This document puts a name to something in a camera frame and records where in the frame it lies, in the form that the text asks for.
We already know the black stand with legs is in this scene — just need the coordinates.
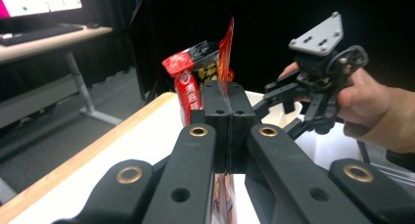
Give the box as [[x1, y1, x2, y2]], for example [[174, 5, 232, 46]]
[[142, 74, 172, 105]]

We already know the aluminium floor rail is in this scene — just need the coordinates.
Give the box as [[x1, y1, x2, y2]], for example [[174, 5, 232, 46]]
[[367, 160, 415, 187]]

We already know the black curtain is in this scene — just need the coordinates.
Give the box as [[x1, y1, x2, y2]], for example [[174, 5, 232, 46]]
[[77, 0, 415, 103]]

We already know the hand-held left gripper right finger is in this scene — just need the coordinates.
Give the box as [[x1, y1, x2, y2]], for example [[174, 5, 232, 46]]
[[227, 81, 256, 173]]

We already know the large red black food packet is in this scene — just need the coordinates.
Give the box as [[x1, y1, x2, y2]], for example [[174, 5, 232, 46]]
[[161, 17, 238, 224]]

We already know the computer monitor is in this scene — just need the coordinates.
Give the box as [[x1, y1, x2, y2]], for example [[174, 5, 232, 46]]
[[0, 0, 83, 21]]

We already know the white table sheet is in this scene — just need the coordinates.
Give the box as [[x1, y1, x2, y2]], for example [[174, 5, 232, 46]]
[[9, 96, 364, 224]]

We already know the wooden desk with white legs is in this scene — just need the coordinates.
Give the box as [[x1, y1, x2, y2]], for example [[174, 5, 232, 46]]
[[0, 25, 123, 131]]

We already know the black keyboard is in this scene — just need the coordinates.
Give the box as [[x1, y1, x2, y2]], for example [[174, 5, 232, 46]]
[[0, 23, 85, 47]]

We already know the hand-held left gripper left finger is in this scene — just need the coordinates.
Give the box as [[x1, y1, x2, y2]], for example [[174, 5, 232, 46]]
[[190, 80, 230, 173]]

